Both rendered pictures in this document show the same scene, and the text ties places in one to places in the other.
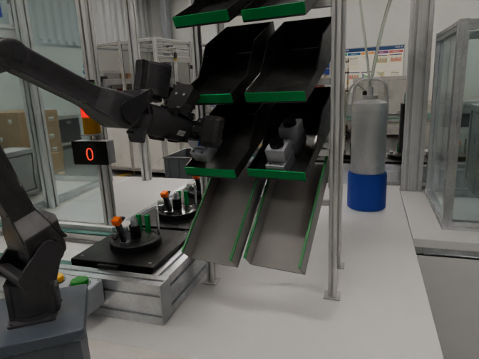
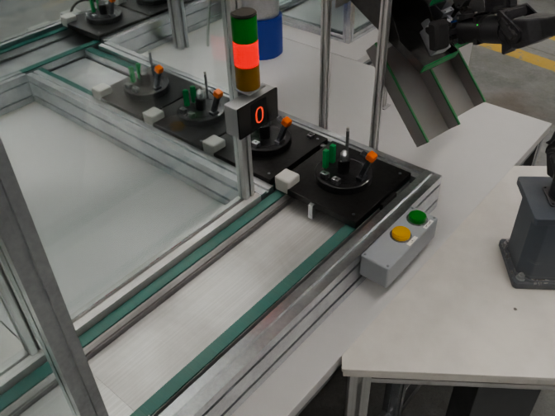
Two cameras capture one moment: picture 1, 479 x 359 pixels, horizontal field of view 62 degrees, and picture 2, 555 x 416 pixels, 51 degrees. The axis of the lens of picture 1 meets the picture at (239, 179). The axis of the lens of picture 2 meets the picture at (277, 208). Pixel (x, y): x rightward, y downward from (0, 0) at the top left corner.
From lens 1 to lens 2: 1.64 m
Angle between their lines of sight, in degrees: 63
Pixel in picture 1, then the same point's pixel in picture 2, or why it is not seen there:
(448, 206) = (351, 21)
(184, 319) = not seen: hidden behind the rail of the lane
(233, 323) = (448, 172)
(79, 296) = (540, 179)
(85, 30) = not seen: outside the picture
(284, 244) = (452, 95)
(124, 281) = (424, 193)
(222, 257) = (436, 130)
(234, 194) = (400, 77)
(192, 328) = (447, 192)
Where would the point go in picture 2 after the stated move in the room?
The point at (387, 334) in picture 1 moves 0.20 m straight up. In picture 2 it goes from (486, 119) to (499, 59)
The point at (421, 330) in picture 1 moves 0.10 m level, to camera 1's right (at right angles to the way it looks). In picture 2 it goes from (485, 106) to (489, 92)
